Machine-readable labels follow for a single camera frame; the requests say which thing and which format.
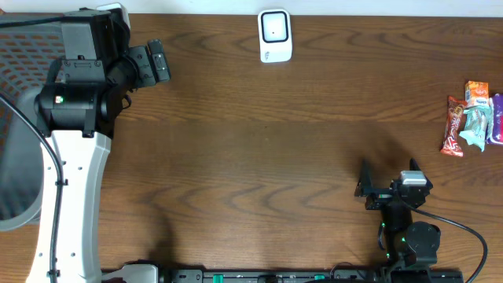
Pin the black mounting rail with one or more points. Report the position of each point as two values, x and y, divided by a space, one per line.
294 276

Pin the dark grey plastic basket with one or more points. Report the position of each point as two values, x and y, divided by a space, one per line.
31 56

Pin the white barcode scanner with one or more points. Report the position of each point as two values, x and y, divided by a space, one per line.
275 36

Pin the purple red tissue pack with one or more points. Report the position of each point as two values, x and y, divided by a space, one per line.
494 128

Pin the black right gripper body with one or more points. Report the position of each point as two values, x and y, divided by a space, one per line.
379 199

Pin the small orange tissue packet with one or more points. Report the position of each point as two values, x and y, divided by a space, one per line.
476 94

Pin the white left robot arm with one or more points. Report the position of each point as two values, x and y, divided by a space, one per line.
85 90

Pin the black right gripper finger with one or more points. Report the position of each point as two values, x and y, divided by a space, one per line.
364 185
413 165

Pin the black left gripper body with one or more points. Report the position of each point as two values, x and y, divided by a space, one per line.
142 63

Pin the orange chocolate bar wrapper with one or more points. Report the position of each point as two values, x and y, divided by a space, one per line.
455 111

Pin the green wet wipes pack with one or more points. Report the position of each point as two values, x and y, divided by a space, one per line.
477 119

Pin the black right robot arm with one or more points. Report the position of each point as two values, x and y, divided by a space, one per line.
411 246

